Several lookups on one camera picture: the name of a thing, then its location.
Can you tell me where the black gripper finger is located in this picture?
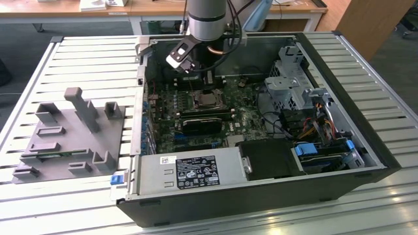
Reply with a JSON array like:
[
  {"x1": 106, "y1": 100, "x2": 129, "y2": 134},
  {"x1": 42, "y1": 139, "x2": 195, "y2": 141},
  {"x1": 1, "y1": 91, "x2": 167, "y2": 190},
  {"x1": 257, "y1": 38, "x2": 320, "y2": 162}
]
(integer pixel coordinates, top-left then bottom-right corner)
[{"x1": 199, "y1": 64, "x2": 215, "y2": 86}]

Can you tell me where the silver CPU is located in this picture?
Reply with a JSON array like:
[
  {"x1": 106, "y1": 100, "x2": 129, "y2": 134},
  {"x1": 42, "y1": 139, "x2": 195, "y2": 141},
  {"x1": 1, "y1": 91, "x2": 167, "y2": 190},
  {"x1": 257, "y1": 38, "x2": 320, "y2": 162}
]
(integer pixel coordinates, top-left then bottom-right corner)
[{"x1": 197, "y1": 93, "x2": 220, "y2": 106}]

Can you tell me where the metal socket cover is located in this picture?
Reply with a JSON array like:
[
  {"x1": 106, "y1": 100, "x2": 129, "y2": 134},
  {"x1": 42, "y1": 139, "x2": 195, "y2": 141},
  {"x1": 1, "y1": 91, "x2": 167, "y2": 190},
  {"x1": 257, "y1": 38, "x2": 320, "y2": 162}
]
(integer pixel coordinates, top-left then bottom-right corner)
[{"x1": 193, "y1": 90, "x2": 227, "y2": 110}]

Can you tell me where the installed green RAM stick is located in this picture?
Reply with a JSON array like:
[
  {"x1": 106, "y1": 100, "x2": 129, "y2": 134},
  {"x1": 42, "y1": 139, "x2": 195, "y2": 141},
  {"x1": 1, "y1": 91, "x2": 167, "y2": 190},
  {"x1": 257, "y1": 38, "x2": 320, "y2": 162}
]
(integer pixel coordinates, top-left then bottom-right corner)
[{"x1": 179, "y1": 110, "x2": 231, "y2": 118}]

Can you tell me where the grey case release latch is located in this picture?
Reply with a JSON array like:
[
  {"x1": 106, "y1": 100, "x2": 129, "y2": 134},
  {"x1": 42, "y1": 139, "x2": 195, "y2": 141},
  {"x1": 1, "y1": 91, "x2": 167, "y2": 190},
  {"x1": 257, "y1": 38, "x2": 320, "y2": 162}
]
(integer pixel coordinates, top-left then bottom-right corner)
[{"x1": 134, "y1": 35, "x2": 155, "y2": 65}]

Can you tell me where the small black graphics card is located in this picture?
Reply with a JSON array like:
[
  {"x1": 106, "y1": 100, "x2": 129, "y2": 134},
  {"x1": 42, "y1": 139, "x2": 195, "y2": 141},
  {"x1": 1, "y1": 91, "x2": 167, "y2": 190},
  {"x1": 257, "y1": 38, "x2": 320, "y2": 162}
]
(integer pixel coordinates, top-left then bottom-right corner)
[{"x1": 179, "y1": 117, "x2": 223, "y2": 136}]

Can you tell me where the green container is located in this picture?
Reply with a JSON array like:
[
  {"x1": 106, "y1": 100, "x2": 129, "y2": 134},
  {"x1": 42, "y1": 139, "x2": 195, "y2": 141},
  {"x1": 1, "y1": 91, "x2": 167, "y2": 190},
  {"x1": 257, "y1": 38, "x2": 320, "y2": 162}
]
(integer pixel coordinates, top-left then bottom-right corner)
[{"x1": 145, "y1": 21, "x2": 164, "y2": 35}]

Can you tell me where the green motherboard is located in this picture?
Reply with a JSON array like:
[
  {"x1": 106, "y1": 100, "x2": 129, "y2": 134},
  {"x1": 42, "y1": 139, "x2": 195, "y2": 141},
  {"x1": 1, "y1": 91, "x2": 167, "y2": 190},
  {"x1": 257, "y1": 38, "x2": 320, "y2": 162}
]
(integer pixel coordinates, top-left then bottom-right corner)
[{"x1": 143, "y1": 78, "x2": 271, "y2": 155}]

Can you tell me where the metal drive cage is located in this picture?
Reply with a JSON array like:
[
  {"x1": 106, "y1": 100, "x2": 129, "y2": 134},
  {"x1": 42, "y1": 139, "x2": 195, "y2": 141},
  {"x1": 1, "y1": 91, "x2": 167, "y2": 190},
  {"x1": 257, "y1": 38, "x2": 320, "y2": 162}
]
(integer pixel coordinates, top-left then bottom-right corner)
[{"x1": 263, "y1": 45, "x2": 333, "y2": 112}]

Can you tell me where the black plastic shroud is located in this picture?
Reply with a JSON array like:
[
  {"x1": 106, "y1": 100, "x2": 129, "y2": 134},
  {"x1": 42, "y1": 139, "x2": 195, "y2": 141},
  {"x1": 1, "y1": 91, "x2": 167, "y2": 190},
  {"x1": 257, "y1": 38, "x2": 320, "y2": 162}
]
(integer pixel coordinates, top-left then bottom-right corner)
[{"x1": 237, "y1": 141, "x2": 305, "y2": 182}]

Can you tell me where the plain white box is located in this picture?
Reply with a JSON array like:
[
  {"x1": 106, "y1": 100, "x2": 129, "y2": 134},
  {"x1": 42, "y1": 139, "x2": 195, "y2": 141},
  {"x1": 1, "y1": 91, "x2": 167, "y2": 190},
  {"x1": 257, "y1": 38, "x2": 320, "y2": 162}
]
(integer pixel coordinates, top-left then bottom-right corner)
[{"x1": 80, "y1": 0, "x2": 108, "y2": 12}]

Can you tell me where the blue disk carrier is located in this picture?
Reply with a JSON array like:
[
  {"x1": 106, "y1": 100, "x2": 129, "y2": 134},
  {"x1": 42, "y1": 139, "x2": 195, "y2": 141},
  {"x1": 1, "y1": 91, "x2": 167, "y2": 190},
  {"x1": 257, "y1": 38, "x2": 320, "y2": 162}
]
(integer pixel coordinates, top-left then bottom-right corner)
[{"x1": 292, "y1": 142, "x2": 320, "y2": 157}]

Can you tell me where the grey power supply unit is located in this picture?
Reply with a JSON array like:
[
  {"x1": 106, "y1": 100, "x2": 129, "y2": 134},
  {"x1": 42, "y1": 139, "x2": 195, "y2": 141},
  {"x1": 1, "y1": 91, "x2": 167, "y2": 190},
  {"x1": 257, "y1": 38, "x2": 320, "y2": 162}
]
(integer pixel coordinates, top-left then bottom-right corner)
[{"x1": 125, "y1": 153, "x2": 245, "y2": 200}]

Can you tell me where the grey parts rack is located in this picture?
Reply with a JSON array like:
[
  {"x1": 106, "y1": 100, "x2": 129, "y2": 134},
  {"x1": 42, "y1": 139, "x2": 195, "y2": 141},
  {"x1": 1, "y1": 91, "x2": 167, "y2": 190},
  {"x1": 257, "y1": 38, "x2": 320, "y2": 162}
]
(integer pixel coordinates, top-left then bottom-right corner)
[{"x1": 10, "y1": 87, "x2": 126, "y2": 184}]

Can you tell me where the wooden cabinet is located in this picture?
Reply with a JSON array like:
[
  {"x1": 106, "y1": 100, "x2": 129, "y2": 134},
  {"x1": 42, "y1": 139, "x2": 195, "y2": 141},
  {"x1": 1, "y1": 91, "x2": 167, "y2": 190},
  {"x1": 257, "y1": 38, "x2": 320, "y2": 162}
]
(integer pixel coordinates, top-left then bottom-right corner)
[{"x1": 315, "y1": 0, "x2": 418, "y2": 62}]

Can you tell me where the loose green RAM stick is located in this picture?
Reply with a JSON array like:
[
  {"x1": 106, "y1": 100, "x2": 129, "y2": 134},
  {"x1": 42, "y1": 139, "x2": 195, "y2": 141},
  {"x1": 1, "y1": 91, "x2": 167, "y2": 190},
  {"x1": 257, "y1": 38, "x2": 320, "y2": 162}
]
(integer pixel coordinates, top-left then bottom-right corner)
[{"x1": 37, "y1": 152, "x2": 74, "y2": 159}]

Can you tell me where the black open PC case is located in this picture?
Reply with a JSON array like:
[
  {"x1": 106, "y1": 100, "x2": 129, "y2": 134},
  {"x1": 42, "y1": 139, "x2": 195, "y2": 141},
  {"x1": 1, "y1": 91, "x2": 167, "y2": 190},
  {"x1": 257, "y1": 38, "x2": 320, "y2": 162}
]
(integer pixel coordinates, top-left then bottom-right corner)
[{"x1": 116, "y1": 31, "x2": 403, "y2": 228}]

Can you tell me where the black office chair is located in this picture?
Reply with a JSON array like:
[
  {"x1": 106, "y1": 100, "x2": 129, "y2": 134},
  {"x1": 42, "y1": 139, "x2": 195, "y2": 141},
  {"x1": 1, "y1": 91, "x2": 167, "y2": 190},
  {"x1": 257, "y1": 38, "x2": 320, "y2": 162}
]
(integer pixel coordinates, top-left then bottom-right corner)
[{"x1": 399, "y1": 14, "x2": 418, "y2": 40}]

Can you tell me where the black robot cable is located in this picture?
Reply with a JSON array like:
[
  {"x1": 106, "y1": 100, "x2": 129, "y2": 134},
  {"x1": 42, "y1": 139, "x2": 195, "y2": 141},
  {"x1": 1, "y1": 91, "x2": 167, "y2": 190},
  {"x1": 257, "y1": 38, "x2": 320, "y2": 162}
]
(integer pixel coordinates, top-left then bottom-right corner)
[{"x1": 195, "y1": 0, "x2": 248, "y2": 73}]

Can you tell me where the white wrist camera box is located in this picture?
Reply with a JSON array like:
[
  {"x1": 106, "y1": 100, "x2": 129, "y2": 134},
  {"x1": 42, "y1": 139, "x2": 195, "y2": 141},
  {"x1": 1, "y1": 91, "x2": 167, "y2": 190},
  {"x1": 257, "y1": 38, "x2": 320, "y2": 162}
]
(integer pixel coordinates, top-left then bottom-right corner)
[{"x1": 165, "y1": 36, "x2": 200, "y2": 74}]

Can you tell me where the coloured power wire bundle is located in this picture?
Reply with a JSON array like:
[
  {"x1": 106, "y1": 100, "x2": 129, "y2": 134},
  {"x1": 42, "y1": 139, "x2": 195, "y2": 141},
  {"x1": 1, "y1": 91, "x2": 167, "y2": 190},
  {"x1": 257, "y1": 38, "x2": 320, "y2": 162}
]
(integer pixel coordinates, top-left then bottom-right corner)
[{"x1": 301, "y1": 117, "x2": 336, "y2": 139}]

